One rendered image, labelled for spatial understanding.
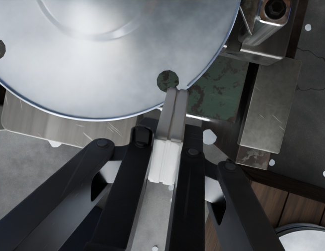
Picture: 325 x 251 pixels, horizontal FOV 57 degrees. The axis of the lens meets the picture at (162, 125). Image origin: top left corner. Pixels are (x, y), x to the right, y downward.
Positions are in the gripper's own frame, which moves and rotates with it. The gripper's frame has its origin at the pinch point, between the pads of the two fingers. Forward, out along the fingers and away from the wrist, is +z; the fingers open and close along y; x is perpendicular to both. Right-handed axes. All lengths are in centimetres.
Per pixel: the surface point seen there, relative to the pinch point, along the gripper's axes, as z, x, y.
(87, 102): 10.5, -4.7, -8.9
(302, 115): 84, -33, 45
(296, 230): 36, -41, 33
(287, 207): 42, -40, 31
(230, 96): 24.8, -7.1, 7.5
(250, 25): 14.7, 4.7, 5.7
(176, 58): 13.2, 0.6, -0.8
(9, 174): 65, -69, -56
